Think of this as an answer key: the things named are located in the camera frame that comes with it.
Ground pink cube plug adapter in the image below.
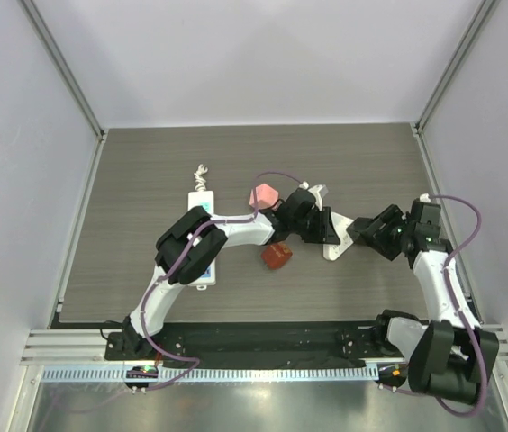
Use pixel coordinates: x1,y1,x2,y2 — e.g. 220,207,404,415
249,184,279,210

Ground purple cable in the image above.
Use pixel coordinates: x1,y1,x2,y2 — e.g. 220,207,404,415
46,170,309,414
388,193,489,418

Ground aluminium rail front frame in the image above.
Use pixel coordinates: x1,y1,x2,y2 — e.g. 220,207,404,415
20,325,508,365

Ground aluminium frame post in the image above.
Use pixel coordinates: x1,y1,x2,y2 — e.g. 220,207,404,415
18,0,104,141
415,0,499,134

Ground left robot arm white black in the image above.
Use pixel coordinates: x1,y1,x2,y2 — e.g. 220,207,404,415
121,184,340,360

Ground white power strip coloured sockets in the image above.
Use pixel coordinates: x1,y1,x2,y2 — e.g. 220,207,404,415
187,190,216,291

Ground left aluminium frame post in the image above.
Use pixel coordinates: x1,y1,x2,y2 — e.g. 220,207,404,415
18,0,104,141

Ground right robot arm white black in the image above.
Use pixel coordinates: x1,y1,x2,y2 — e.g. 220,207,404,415
347,196,499,410

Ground right aluminium frame post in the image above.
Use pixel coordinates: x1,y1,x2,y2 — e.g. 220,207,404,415
415,0,499,134

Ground white coiled power cord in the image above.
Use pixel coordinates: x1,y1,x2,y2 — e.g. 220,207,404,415
192,164,211,193

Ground red-brown cube plug adapter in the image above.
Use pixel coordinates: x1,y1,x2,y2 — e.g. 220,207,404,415
261,242,293,270

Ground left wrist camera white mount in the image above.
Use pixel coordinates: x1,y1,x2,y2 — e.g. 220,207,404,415
299,182,328,210

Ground white triangular socket base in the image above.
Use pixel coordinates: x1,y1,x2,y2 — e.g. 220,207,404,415
322,212,354,261

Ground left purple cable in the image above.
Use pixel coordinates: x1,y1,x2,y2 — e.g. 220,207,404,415
46,170,309,414

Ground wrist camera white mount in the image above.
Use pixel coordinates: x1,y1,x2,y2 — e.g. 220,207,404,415
419,193,431,203
299,182,328,210

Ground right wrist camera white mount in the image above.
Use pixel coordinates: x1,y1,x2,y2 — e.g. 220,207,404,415
419,193,431,203

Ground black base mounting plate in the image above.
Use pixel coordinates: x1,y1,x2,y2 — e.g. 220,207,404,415
104,320,402,368

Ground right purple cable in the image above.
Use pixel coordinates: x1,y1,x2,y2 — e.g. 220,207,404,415
388,193,489,418

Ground slotted cable duct strip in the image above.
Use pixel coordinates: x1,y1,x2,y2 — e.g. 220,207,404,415
41,364,378,384

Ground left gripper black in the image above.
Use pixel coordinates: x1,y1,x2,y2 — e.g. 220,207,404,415
289,205,338,243

